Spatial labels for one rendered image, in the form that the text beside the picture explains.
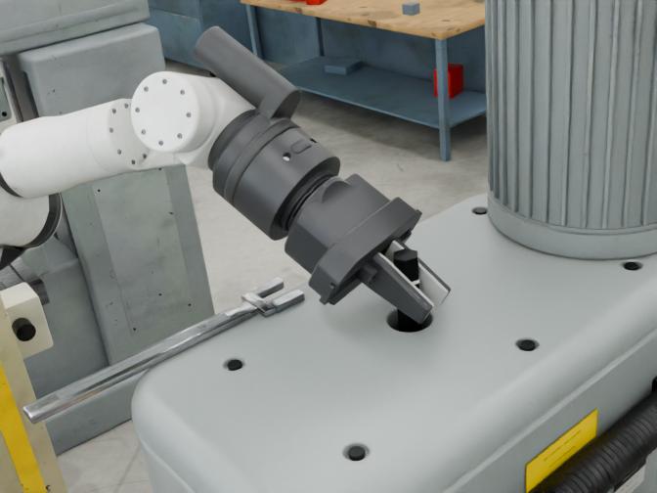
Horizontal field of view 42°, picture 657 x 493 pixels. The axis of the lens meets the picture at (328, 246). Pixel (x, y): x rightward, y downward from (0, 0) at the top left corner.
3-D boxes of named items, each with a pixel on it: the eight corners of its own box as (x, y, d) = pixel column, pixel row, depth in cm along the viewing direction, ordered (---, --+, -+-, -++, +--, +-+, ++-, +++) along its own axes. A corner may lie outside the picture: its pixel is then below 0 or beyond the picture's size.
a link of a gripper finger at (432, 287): (450, 289, 67) (390, 240, 68) (434, 312, 69) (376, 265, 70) (459, 279, 68) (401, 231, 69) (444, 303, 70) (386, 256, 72)
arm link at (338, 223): (396, 262, 76) (298, 183, 79) (439, 188, 70) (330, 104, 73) (311, 334, 68) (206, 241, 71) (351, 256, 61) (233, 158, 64)
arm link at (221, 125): (207, 217, 67) (109, 133, 70) (268, 208, 77) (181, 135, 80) (282, 99, 64) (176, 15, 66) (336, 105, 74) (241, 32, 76)
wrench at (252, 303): (38, 432, 62) (34, 424, 61) (19, 408, 65) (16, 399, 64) (304, 299, 74) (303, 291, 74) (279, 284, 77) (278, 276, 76)
